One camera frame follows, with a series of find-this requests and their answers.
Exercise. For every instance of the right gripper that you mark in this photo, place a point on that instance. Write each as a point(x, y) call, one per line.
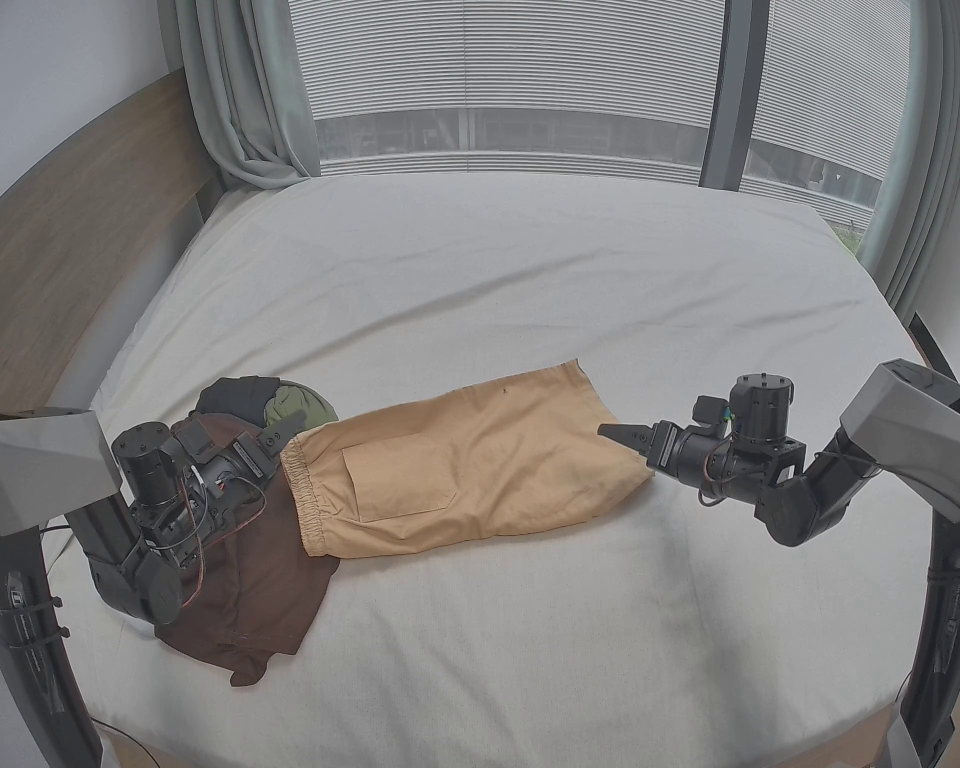
point(682, 454)

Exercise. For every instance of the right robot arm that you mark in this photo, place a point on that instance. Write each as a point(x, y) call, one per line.
point(825, 487)

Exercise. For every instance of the grey-green curtain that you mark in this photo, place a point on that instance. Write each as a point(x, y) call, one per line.
point(240, 90)
point(922, 187)

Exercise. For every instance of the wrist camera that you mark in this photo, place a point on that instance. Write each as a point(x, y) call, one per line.
point(199, 439)
point(711, 412)

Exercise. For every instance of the brown garment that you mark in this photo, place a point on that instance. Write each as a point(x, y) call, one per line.
point(255, 592)

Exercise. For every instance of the green garment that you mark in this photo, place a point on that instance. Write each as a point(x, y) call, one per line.
point(307, 409)

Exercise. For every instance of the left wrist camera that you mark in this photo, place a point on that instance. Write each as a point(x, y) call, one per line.
point(199, 439)

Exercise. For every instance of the bed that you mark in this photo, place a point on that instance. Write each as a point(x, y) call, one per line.
point(525, 285)

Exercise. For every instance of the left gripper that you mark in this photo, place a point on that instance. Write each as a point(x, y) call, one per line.
point(244, 461)

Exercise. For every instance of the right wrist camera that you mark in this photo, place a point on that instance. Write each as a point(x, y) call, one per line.
point(711, 412)

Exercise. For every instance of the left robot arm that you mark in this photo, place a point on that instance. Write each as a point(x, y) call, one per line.
point(112, 555)

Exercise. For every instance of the tan shorts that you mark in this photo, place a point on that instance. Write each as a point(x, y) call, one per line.
point(465, 472)

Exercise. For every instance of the black garment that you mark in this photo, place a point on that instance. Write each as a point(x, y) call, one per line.
point(232, 397)

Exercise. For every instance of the window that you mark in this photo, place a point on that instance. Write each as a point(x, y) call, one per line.
point(525, 75)

